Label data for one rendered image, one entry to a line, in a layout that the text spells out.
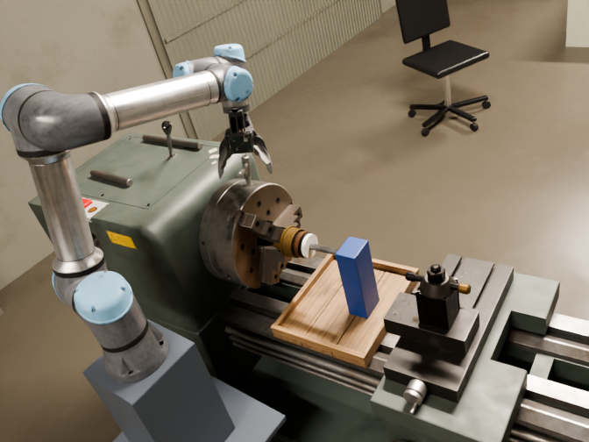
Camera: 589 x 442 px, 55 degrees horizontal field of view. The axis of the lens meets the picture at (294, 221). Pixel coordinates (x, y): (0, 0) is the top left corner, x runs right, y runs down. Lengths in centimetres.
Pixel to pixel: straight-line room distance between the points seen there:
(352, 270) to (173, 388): 53
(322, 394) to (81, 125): 118
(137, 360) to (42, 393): 194
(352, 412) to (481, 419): 60
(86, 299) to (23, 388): 211
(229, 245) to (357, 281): 36
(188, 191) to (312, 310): 50
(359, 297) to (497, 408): 45
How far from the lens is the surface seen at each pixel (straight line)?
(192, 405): 149
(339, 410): 188
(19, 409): 328
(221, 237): 158
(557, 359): 158
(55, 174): 130
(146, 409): 139
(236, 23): 511
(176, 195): 167
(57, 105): 116
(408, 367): 139
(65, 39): 419
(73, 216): 134
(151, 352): 137
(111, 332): 132
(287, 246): 159
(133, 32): 448
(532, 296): 160
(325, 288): 174
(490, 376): 142
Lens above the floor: 205
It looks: 35 degrees down
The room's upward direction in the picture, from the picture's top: 16 degrees counter-clockwise
